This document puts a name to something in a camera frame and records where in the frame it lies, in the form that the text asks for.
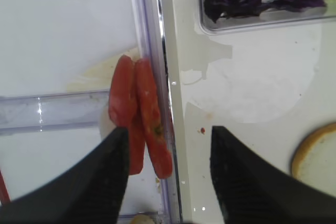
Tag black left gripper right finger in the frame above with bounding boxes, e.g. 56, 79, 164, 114
210, 126, 335, 223

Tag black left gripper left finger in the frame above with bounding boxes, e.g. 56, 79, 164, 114
1, 127, 129, 223

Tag green lettuce leaves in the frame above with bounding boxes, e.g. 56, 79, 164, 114
324, 0, 336, 8

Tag upright bun half left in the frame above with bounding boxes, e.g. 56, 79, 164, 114
130, 214, 155, 224

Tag bun bottom on tray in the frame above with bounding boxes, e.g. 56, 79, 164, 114
290, 122, 335, 182

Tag left red strip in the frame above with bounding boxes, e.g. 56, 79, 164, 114
0, 172, 10, 205

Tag white metal tray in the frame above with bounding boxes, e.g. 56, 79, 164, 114
162, 0, 335, 223

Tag upper left clear pusher track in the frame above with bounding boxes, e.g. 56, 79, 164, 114
1, 90, 109, 135

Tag clear plastic salad box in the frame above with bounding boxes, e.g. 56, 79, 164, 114
198, 0, 335, 34

